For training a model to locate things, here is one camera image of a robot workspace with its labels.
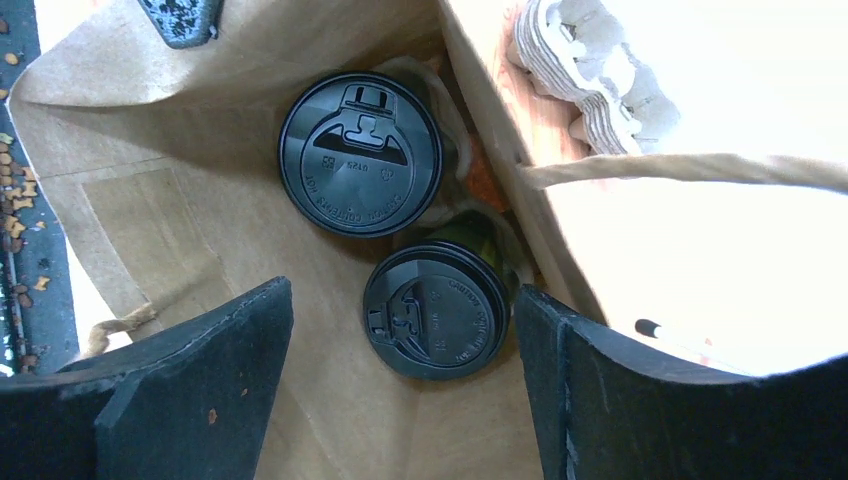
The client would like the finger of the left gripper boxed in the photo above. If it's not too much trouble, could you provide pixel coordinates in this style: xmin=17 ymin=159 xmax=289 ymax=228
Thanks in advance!
xmin=138 ymin=0 xmax=224 ymax=49

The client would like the black plastic cup lid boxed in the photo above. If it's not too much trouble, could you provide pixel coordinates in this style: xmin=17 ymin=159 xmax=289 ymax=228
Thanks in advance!
xmin=278 ymin=71 xmax=446 ymax=238

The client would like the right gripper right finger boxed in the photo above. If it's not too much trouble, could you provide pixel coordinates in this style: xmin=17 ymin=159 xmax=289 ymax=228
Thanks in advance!
xmin=514 ymin=285 xmax=847 ymax=479

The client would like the green paper bag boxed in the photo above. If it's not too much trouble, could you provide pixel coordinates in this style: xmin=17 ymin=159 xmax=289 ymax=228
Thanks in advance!
xmin=7 ymin=0 xmax=848 ymax=480

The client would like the green paper coffee cup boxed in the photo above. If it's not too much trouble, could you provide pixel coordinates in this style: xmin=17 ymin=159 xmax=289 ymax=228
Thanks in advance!
xmin=423 ymin=210 xmax=526 ymax=303

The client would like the cardboard cup carrier tray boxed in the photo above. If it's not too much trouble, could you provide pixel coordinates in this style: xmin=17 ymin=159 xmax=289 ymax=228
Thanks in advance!
xmin=507 ymin=0 xmax=681 ymax=154

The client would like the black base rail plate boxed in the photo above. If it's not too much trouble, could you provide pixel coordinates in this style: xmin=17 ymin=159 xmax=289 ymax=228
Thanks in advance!
xmin=1 ymin=1 xmax=79 ymax=378

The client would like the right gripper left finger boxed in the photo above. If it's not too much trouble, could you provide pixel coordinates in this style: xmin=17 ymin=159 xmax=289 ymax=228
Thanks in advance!
xmin=1 ymin=277 xmax=294 ymax=479

